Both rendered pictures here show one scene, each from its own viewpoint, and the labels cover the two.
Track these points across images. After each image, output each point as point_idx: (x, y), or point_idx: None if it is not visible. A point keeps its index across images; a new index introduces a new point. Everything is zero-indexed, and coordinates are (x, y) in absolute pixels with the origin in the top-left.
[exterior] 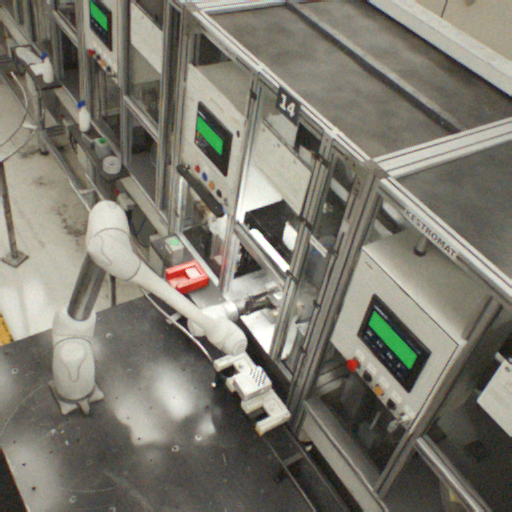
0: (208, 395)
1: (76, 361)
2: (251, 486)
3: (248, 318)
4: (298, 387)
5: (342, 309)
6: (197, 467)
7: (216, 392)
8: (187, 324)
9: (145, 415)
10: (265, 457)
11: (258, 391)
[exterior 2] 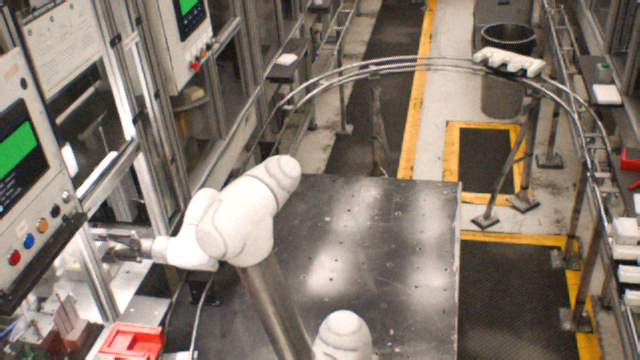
0: (231, 300)
1: (347, 310)
2: (276, 226)
3: (136, 275)
4: (186, 197)
5: (169, 47)
6: (300, 256)
7: (222, 298)
8: (214, 260)
9: (302, 315)
10: None
11: None
